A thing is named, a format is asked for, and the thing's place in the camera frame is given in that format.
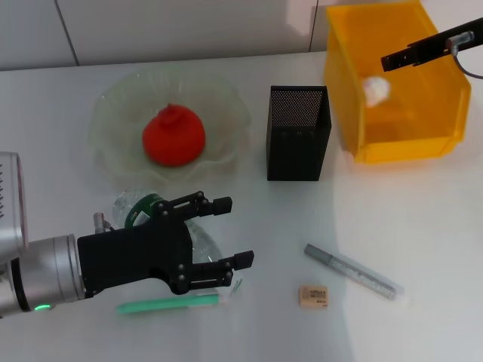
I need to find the black mesh pen holder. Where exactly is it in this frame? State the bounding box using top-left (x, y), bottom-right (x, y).
top-left (266, 85), bottom-right (333, 182)

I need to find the gripper cable with plug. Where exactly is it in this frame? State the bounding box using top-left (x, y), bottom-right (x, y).
top-left (93, 211), bottom-right (116, 232)
top-left (445, 30), bottom-right (483, 80)

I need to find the silver black left wrist box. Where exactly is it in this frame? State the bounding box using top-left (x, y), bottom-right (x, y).
top-left (0, 150), bottom-right (30, 252)

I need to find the grey pen clear cap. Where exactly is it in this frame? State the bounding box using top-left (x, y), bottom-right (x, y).
top-left (303, 243), bottom-right (411, 305)

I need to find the right gripper cable with plug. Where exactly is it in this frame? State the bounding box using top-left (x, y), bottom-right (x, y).
top-left (445, 30), bottom-right (483, 80)

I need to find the clear water bottle green label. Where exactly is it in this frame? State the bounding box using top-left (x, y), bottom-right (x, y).
top-left (112, 189), bottom-right (245, 299)

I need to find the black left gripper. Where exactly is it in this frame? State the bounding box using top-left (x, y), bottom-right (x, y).
top-left (76, 190), bottom-right (256, 299)

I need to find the clear green glass fruit plate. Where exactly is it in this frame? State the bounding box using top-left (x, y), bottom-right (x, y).
top-left (88, 70), bottom-right (252, 186)

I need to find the white paper ball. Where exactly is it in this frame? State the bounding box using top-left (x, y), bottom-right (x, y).
top-left (361, 75), bottom-right (392, 109)

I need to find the green pen white cap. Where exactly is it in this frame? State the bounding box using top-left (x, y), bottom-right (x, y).
top-left (115, 293), bottom-right (232, 316)

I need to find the yellow plastic bin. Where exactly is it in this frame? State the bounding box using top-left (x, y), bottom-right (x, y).
top-left (324, 0), bottom-right (472, 165)

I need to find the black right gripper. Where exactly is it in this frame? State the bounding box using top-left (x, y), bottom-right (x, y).
top-left (380, 17), bottom-right (483, 72)

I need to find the left gripper cable with plug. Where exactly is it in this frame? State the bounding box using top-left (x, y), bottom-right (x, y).
top-left (93, 211), bottom-right (116, 232)

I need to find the small beige eraser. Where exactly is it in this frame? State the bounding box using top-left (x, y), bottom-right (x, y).
top-left (297, 284), bottom-right (329, 310)

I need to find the orange fruit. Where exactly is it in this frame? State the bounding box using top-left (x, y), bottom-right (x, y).
top-left (142, 102), bottom-right (208, 167)

